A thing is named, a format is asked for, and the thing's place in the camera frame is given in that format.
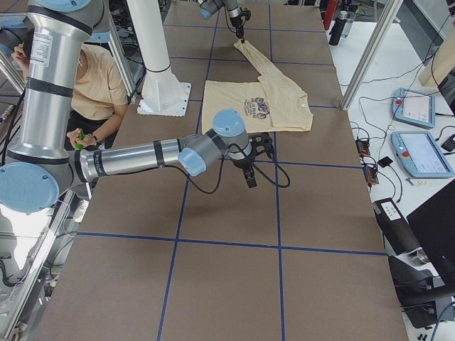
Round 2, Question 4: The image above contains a person in beige shirt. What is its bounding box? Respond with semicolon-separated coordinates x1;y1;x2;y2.
11;31;129;151

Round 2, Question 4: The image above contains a blue teach pendant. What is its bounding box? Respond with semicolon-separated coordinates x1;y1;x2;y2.
392;87;436;129
390;131;454;179

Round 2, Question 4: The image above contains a far blue teach pendant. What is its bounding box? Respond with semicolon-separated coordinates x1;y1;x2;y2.
392;87;436;129

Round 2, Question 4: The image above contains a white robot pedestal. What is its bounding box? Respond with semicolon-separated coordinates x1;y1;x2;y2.
127;0;191;117

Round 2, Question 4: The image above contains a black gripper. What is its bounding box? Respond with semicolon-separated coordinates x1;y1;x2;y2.
230;133;274;188
227;6;252;43

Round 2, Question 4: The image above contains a cream long-sleeve graphic shirt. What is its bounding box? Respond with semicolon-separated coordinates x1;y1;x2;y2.
202;40;313;134

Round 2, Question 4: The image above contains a black monitor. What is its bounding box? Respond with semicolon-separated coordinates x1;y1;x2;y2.
407;181;454;283

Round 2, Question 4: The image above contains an aluminium frame post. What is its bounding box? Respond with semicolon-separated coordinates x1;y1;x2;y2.
340;0;403;111

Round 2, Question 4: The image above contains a near blue teach pendant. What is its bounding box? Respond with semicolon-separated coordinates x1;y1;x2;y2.
390;131;454;179

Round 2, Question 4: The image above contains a black water bottle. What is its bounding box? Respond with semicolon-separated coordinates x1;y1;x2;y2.
328;10;348;46

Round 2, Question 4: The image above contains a red water bottle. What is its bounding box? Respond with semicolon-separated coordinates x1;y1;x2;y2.
323;0;338;31

